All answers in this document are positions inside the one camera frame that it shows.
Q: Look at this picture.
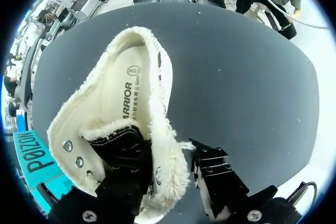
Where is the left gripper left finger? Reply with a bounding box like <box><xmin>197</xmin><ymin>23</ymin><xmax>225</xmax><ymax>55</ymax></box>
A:
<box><xmin>94</xmin><ymin>141</ymin><xmax>154</xmax><ymax>209</ymax></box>

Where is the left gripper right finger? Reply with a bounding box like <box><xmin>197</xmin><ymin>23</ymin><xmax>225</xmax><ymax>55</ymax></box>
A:
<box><xmin>188</xmin><ymin>138</ymin><xmax>250</xmax><ymax>219</ymax></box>

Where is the cream fleece-lined shoe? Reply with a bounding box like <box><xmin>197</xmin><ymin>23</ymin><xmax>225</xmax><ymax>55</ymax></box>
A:
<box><xmin>46</xmin><ymin>26</ymin><xmax>196</xmax><ymax>222</ymax></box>

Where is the white cable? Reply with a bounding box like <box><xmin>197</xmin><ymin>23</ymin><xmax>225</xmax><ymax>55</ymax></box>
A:
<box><xmin>246</xmin><ymin>0</ymin><xmax>329</xmax><ymax>29</ymax></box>

